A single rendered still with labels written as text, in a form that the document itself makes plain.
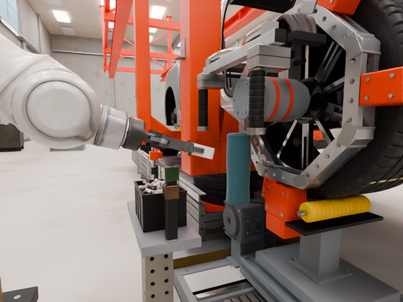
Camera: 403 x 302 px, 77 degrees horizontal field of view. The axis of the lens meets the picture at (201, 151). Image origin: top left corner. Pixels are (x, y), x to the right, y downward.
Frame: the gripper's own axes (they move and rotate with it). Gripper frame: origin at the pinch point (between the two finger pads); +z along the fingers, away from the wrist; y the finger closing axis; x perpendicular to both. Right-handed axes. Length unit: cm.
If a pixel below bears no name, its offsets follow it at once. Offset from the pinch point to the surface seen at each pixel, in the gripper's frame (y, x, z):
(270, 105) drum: -1.8, -17.5, 17.2
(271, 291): 8, 44, 46
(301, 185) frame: -7.2, 2.8, 31.3
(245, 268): 26, 46, 48
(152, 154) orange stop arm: 171, 13, 37
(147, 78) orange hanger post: 242, -70, 29
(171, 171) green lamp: 3.0, 7.2, -5.7
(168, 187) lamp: 3.1, 11.6, -5.5
